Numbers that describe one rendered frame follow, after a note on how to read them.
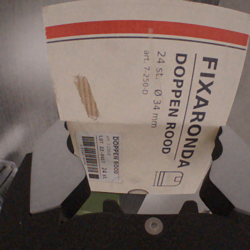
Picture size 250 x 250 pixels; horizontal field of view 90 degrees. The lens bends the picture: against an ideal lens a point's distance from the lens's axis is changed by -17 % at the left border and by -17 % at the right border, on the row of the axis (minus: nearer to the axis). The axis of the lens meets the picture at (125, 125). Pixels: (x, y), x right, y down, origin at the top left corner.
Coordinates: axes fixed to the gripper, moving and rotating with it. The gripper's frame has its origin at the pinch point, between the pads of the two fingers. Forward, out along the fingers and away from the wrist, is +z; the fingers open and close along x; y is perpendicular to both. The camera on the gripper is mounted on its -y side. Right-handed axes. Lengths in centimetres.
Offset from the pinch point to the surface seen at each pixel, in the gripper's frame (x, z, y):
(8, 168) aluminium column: -43, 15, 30
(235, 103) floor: 89, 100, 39
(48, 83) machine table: -18.6, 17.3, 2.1
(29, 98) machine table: -24.9, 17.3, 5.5
